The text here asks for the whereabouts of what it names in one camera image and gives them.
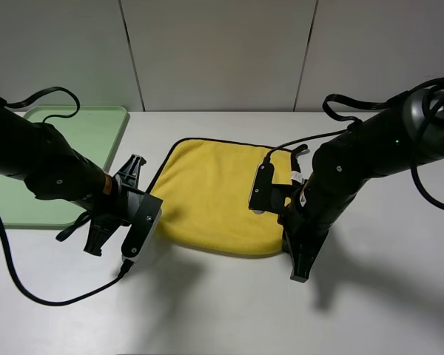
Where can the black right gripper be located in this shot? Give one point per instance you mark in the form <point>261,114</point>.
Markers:
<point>304,228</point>

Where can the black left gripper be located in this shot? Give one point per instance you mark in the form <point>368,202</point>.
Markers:
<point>120,198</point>

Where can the yellow towel with black trim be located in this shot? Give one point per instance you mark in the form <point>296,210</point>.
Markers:
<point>205,187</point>

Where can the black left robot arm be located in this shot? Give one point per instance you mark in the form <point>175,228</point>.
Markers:
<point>39,155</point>

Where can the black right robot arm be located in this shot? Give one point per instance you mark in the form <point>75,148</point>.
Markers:
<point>382,139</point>

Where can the light green plastic tray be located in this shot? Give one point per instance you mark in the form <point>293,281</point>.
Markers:
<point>95,132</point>

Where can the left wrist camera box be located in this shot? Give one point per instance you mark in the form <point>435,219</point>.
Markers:
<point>142,228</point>

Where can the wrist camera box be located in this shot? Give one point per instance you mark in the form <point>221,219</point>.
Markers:
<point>267,196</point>
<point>142,228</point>

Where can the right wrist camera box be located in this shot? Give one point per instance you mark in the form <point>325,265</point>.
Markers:
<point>267,196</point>

